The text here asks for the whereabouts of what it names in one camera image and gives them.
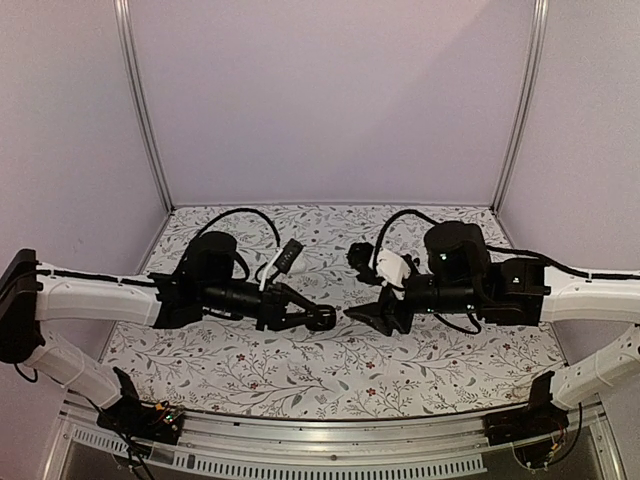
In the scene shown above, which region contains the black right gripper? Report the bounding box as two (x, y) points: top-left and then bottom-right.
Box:
(342, 259), (480, 338)

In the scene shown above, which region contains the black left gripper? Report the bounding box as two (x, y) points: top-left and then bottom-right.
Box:
(200, 280), (322, 332)

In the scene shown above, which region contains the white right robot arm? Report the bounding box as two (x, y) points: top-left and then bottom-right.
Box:
(346, 221), (639, 436)

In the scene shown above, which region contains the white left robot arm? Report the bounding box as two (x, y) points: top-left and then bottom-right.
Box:
(1, 231), (336, 434)

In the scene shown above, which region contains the floral patterned table mat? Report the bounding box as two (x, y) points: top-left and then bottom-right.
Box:
(103, 205), (564, 420)

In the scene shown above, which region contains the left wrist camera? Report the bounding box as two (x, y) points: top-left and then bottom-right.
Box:
(256, 239), (304, 291)

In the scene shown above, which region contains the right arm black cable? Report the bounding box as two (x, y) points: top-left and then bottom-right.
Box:
(372, 208), (439, 261)

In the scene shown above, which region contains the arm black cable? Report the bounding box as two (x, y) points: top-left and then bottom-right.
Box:
(372, 208), (439, 261)
(192, 207), (281, 251)

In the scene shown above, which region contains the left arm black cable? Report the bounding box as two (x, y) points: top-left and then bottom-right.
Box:
(192, 207), (281, 251)

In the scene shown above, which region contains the front aluminium rail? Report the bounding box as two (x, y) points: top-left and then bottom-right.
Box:
(42, 394), (629, 479)

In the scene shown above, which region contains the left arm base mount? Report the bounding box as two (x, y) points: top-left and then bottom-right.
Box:
(97, 367), (184, 445)

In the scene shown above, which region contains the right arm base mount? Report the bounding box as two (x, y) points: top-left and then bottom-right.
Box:
(482, 371), (569, 470)

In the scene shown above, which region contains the left aluminium frame post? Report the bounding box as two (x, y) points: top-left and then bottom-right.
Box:
(113, 0), (175, 214)

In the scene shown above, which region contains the aluminium frame post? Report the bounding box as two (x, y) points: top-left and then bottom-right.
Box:
(490, 0), (549, 217)
(113, 0), (175, 214)

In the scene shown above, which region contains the right aluminium frame post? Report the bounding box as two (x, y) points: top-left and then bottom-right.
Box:
(490, 0), (549, 217)

